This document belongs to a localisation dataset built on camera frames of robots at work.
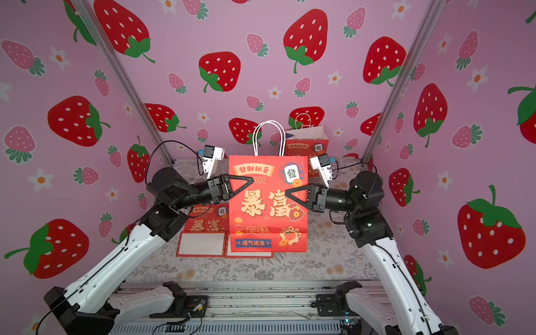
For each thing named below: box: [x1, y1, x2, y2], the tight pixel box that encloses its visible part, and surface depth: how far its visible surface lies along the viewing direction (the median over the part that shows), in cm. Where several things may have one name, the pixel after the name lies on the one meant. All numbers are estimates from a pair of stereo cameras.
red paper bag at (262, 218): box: [228, 120, 309, 253], surface depth 55 cm
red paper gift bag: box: [175, 202, 230, 258], surface depth 90 cm
